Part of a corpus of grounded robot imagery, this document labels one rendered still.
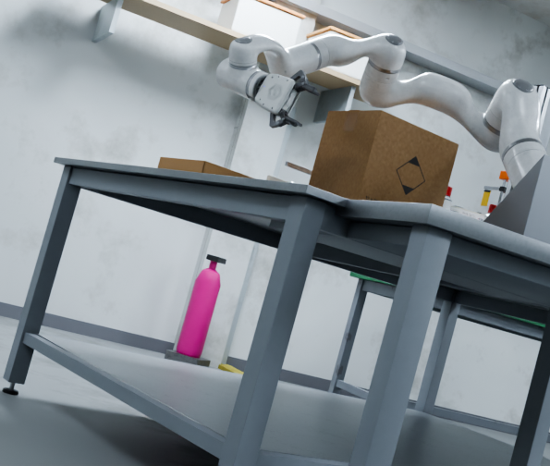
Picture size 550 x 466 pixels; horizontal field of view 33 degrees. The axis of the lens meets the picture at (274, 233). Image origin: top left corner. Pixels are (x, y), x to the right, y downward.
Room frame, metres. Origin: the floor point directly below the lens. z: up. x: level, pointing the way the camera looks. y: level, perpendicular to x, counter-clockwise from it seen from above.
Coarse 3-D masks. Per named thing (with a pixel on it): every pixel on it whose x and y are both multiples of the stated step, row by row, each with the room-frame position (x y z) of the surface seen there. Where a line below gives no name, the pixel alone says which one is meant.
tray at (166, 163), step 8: (160, 160) 2.72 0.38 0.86; (168, 160) 2.68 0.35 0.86; (176, 160) 2.64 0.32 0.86; (184, 160) 2.60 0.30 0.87; (192, 160) 2.56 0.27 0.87; (200, 160) 2.53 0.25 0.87; (168, 168) 2.66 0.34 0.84; (176, 168) 2.63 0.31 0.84; (184, 168) 2.59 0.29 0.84; (192, 168) 2.55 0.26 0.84; (200, 168) 2.52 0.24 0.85; (208, 168) 2.52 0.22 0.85; (216, 168) 2.53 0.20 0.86; (224, 168) 2.54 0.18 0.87; (232, 176) 2.56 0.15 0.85; (240, 176) 2.58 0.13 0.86; (248, 176) 2.59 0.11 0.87
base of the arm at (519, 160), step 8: (520, 144) 2.56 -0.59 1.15; (528, 144) 2.55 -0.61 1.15; (536, 144) 2.56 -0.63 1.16; (512, 152) 2.56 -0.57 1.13; (520, 152) 2.54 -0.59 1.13; (528, 152) 2.53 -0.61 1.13; (536, 152) 2.53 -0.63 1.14; (544, 152) 2.55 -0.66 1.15; (504, 160) 2.60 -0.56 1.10; (512, 160) 2.55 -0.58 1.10; (520, 160) 2.53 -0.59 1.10; (528, 160) 2.52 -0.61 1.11; (536, 160) 2.51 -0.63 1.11; (512, 168) 2.55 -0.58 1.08; (520, 168) 2.52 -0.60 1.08; (528, 168) 2.50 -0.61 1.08; (512, 176) 2.54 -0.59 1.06; (520, 176) 2.51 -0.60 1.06; (512, 184) 2.55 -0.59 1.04
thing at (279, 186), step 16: (64, 160) 3.22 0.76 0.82; (80, 160) 3.10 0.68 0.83; (144, 176) 2.81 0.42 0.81; (160, 176) 2.66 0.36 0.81; (176, 176) 2.56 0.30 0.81; (192, 176) 2.48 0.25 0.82; (208, 176) 2.42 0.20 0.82; (224, 176) 2.36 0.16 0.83; (272, 192) 2.26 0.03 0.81; (288, 192) 2.15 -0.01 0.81; (304, 192) 2.07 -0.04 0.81; (320, 192) 2.09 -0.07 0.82; (256, 224) 3.62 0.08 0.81; (528, 304) 3.98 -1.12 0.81
